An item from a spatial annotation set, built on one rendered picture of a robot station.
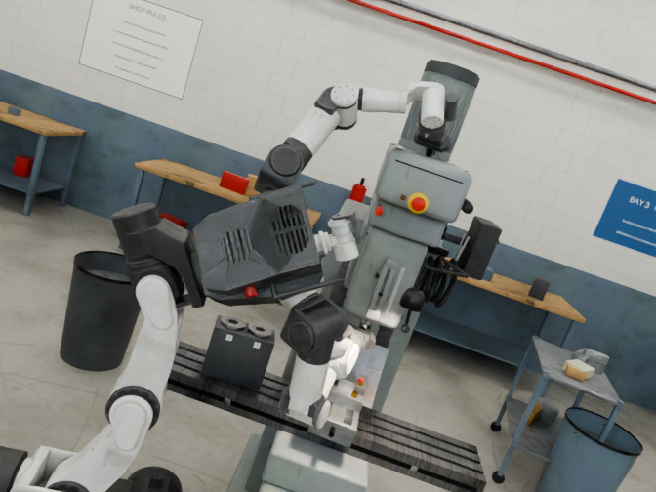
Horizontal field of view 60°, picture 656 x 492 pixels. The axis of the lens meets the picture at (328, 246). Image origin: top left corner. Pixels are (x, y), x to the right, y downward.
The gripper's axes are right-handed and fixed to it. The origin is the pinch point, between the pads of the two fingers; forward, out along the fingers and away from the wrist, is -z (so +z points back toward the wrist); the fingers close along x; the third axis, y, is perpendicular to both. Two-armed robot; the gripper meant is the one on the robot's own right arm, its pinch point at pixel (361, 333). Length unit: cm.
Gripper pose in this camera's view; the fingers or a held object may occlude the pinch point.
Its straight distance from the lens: 205.4
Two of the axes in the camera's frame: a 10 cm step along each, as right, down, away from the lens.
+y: -3.2, 9.2, 2.1
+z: -3.7, 0.8, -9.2
